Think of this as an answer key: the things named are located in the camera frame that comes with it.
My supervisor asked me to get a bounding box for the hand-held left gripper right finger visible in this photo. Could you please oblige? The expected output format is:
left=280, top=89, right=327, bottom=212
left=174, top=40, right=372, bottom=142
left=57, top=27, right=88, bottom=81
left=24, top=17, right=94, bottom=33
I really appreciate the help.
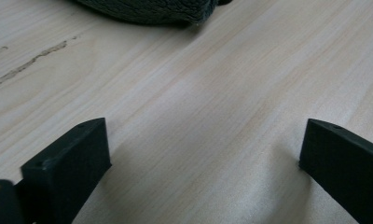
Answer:
left=298, top=118, right=373, bottom=224

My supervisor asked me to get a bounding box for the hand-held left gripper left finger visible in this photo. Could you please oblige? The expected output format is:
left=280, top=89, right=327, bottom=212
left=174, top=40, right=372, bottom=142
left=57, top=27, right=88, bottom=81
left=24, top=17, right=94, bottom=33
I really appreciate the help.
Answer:
left=21, top=117, right=113, bottom=224

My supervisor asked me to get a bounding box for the dark grey and yellow cloth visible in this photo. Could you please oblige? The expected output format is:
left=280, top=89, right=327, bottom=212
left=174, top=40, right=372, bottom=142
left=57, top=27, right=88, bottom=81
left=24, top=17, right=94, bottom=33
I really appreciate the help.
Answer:
left=71, top=0, right=234, bottom=28

